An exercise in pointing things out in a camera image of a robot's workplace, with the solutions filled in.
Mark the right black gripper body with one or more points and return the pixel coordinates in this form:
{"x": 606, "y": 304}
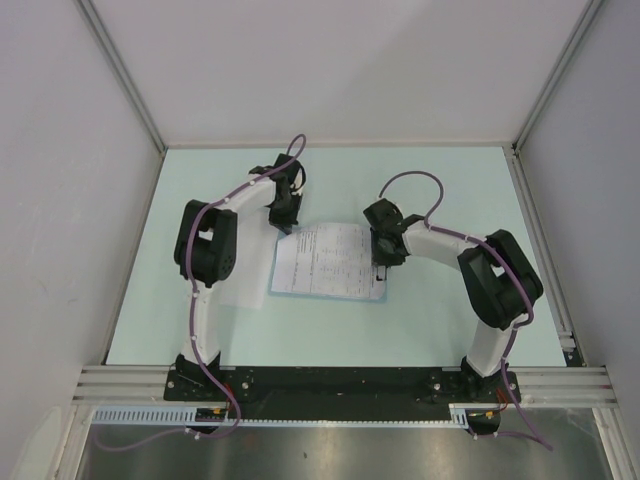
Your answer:
{"x": 380, "y": 255}

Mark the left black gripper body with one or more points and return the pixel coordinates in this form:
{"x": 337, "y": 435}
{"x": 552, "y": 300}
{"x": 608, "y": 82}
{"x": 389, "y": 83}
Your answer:
{"x": 283, "y": 213}

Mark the light blue clipboard folder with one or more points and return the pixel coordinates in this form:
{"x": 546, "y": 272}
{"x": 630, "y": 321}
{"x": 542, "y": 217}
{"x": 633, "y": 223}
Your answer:
{"x": 275, "y": 292}

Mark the metal clipboard clip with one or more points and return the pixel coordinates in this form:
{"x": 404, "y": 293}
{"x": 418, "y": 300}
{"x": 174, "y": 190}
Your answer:
{"x": 380, "y": 273}

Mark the printed paper sheet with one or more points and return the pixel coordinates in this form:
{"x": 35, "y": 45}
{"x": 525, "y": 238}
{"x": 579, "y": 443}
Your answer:
{"x": 327, "y": 262}

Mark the white paper sheet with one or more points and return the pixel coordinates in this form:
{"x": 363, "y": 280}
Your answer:
{"x": 247, "y": 285}

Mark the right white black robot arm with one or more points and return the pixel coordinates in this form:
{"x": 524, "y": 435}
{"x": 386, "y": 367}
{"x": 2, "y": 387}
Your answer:
{"x": 501, "y": 284}

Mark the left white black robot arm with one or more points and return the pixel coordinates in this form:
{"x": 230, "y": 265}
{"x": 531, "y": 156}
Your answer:
{"x": 206, "y": 249}

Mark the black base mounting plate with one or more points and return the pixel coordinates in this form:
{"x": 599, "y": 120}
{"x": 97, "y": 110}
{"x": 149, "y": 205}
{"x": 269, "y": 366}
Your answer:
{"x": 340, "y": 393}

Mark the aluminium front rail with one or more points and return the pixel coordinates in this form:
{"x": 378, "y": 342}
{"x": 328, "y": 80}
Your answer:
{"x": 543, "y": 387}

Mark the right aluminium side rail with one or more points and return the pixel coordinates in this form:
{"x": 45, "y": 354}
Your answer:
{"x": 553, "y": 290}

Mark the white slotted cable duct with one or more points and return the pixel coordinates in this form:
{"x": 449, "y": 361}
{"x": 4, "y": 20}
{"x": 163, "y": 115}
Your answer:
{"x": 183, "y": 416}

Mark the left aluminium corner post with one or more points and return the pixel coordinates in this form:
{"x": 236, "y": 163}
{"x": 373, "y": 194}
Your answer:
{"x": 117, "y": 65}

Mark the aluminium corner post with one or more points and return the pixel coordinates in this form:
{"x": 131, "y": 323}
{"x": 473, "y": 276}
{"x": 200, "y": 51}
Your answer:
{"x": 577, "y": 37}
{"x": 117, "y": 65}

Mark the right aluminium corner post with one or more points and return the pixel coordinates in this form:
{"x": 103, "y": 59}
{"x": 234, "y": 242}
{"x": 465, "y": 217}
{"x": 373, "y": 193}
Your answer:
{"x": 577, "y": 37}

